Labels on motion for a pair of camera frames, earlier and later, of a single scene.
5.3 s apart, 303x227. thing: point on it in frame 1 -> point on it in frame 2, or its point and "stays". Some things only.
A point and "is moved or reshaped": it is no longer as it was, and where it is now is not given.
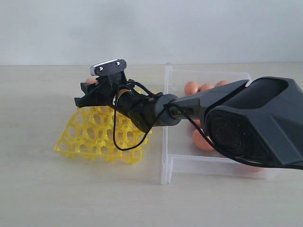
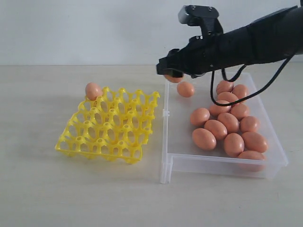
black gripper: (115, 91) -> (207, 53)
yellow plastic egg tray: (102, 132) stays
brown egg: (200, 141) stays
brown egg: (206, 86) -> (173, 79)
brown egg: (91, 80) is moved or reshaped
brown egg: (191, 87) is moved or reshaped
